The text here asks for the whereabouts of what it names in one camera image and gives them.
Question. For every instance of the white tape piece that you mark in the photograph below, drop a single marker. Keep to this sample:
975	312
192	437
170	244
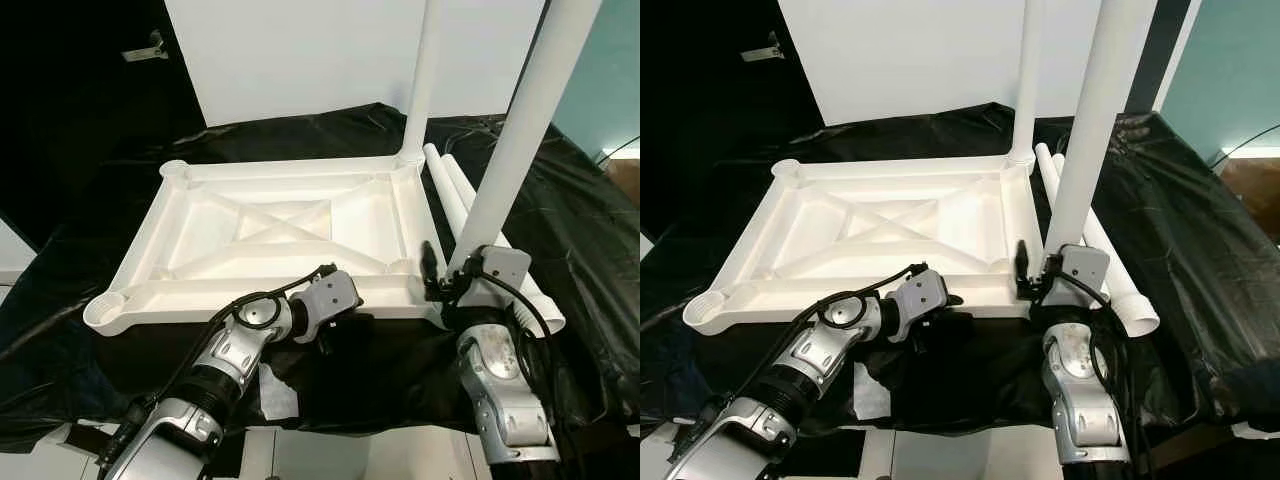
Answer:
278	394

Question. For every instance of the black plastic cover sheet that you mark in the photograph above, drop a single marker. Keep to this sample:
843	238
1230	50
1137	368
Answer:
1190	240
580	230

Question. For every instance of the brown wooden furniture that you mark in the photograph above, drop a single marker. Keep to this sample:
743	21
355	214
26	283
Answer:
625	182
1255	192

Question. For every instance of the dark vertical pillar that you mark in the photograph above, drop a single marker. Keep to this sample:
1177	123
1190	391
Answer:
1160	50

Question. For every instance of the teal glass panel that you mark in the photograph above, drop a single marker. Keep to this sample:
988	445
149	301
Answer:
605	80
1230	80

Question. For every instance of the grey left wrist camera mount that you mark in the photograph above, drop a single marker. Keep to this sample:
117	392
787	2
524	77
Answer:
925	297
335	296

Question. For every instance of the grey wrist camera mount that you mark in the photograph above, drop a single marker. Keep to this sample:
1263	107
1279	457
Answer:
1085	268
925	297
500	270
335	296

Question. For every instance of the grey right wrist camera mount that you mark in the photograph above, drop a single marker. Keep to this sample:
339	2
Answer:
500	270
1085	268

